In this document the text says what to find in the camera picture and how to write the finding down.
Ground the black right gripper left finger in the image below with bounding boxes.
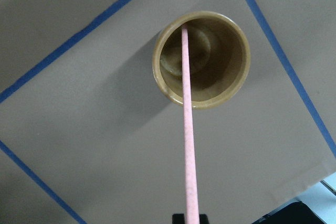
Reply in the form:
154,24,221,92
172,214,185,224

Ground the brown ceramic cup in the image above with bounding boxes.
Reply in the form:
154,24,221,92
152,11,251,109

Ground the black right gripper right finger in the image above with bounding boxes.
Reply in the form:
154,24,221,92
199,214,209,224

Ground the pink chopstick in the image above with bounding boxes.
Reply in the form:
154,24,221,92
182,24,200,223

